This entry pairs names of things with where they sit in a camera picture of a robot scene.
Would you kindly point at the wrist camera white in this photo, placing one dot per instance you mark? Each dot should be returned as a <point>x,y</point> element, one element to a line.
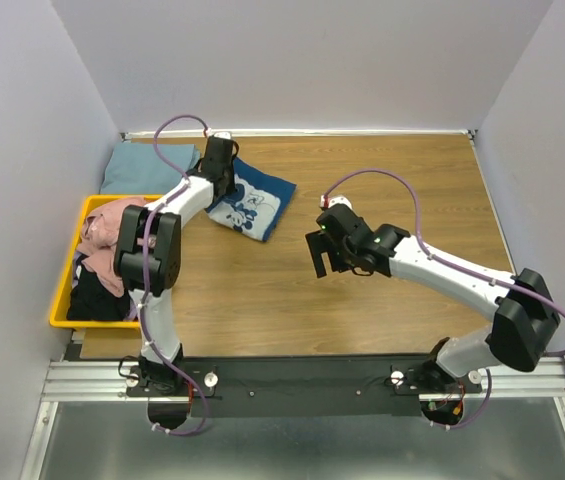
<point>225,135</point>
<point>327,202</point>

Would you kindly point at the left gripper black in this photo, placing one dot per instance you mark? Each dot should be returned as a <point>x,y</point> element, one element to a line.
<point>231,186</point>

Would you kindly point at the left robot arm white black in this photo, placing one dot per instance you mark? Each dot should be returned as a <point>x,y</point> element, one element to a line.
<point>148,258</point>

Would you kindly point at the pink t-shirt in bin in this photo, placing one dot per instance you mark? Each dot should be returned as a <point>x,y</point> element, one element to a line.
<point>98,241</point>

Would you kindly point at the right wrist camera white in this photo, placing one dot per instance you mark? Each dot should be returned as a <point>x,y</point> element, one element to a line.
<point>327,202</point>

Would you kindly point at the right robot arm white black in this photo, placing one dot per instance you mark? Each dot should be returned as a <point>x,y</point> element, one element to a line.
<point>521,321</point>

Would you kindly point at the aluminium extrusion rail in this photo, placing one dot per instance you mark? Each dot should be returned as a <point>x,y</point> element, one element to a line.
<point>98,381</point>

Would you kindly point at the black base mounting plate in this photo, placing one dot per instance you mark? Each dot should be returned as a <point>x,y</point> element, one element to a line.
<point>293,386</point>

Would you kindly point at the dark blue t-shirt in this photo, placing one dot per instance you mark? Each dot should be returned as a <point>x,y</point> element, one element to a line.
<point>257,204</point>

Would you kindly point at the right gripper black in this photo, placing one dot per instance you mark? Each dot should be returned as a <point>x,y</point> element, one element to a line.
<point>318,242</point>

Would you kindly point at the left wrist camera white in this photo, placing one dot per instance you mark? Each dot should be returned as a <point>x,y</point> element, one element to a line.
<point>225,135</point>

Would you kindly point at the black garment in bin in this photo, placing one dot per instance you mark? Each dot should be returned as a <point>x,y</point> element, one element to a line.
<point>94,300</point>

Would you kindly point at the folded light blue t-shirt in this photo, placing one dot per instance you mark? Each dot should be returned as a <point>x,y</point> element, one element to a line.
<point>135,169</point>

